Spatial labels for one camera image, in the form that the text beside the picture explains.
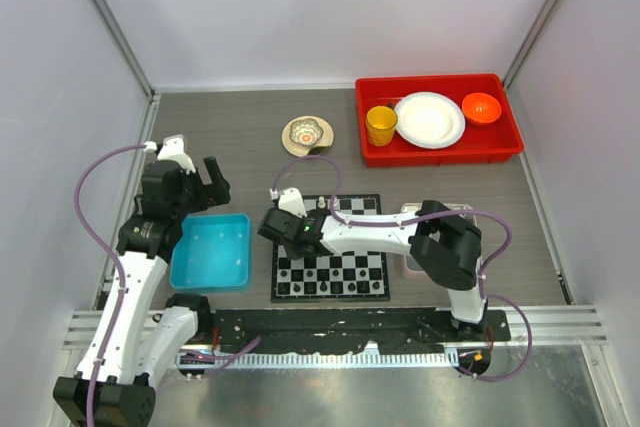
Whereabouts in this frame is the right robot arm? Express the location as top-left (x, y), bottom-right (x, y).
top-left (258, 200), bottom-right (488, 342)

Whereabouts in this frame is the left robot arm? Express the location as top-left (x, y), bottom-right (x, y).
top-left (53, 157), bottom-right (230, 426)

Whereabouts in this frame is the black white chess board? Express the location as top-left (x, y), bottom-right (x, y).
top-left (270, 193), bottom-right (391, 304)

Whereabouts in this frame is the blue plastic tray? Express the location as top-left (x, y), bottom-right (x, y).
top-left (169, 214), bottom-right (251, 293)

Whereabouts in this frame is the beige saucer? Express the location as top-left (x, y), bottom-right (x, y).
top-left (281, 115), bottom-right (334, 157)

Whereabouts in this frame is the patterned small bowl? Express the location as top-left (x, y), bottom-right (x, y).
top-left (288, 117), bottom-right (324, 147)

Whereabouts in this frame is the silver metal tray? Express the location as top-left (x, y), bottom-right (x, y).
top-left (400, 202), bottom-right (478, 280)

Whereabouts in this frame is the yellow plastic cup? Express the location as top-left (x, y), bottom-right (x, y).
top-left (365, 106), bottom-right (398, 147)

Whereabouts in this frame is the white paper plate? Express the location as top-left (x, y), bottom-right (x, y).
top-left (394, 92), bottom-right (466, 150)

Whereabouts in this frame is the red plastic bin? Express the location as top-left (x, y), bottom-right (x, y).
top-left (355, 73), bottom-right (524, 167)

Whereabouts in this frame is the orange plastic bowl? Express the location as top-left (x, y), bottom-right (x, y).
top-left (461, 92), bottom-right (502, 126)

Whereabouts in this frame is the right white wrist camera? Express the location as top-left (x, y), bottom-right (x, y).
top-left (269, 187), bottom-right (307, 218)

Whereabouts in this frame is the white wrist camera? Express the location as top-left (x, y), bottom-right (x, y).
top-left (144, 135), bottom-right (196, 174)
top-left (269, 187), bottom-right (307, 218)

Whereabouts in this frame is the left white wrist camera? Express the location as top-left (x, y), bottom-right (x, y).
top-left (144, 135), bottom-right (196, 174)

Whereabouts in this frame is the black mounting base plate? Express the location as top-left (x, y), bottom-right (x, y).
top-left (196, 308), bottom-right (511, 355)

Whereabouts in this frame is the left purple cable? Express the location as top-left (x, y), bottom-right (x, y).
top-left (74, 144), bottom-right (262, 427)

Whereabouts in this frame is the aluminium frame rail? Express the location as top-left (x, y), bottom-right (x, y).
top-left (63, 305), bottom-right (608, 351)

